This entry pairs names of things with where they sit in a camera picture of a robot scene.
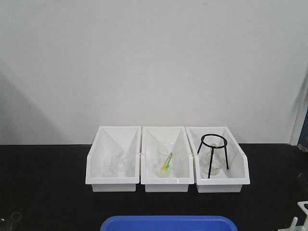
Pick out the blue plastic tray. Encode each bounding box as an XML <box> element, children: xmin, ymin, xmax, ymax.
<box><xmin>100</xmin><ymin>215</ymin><xmax>238</xmax><ymax>231</ymax></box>

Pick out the middle white storage bin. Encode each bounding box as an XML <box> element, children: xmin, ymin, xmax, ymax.
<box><xmin>141</xmin><ymin>126</ymin><xmax>194</xmax><ymax>193</ymax></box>

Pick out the left white storage bin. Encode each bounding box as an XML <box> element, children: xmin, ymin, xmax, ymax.
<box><xmin>85</xmin><ymin>126</ymin><xmax>141</xmax><ymax>192</ymax></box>

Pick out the clear glass test tube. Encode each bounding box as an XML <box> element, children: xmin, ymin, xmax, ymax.
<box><xmin>10</xmin><ymin>211</ymin><xmax>22</xmax><ymax>231</ymax></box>

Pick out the clear glass beaker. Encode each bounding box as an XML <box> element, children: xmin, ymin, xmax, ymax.
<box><xmin>0</xmin><ymin>218</ymin><xmax>12</xmax><ymax>231</ymax></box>

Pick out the glassware in left bin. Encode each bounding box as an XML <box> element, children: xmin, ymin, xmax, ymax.
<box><xmin>102</xmin><ymin>149</ymin><xmax>135</xmax><ymax>178</ymax></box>

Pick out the yellow plastic spatula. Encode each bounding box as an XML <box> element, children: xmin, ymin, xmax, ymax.
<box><xmin>161</xmin><ymin>153</ymin><xmax>173</xmax><ymax>170</ymax></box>

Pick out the white storage bin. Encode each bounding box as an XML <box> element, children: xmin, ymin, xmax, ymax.
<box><xmin>85</xmin><ymin>126</ymin><xmax>141</xmax><ymax>192</ymax></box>
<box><xmin>185</xmin><ymin>127</ymin><xmax>250</xmax><ymax>193</ymax></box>
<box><xmin>141</xmin><ymin>126</ymin><xmax>194</xmax><ymax>193</ymax></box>

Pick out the glass flask in right bin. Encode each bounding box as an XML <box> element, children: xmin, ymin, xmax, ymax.
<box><xmin>199</xmin><ymin>145</ymin><xmax>223</xmax><ymax>179</ymax></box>

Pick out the clear beaker in middle bin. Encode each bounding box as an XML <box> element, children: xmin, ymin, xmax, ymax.
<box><xmin>156</xmin><ymin>142</ymin><xmax>180</xmax><ymax>178</ymax></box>

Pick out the blue-grey pegboard drying rack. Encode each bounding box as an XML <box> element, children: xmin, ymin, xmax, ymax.
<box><xmin>297</xmin><ymin>125</ymin><xmax>308</xmax><ymax>153</ymax></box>

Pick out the right white storage bin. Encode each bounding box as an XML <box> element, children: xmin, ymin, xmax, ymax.
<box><xmin>185</xmin><ymin>127</ymin><xmax>250</xmax><ymax>193</ymax></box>

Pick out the green plastic spatula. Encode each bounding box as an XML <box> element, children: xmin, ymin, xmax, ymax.
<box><xmin>166</xmin><ymin>152</ymin><xmax>173</xmax><ymax>168</ymax></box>

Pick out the white test tube rack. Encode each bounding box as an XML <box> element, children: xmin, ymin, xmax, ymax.
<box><xmin>279</xmin><ymin>201</ymin><xmax>308</xmax><ymax>231</ymax></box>

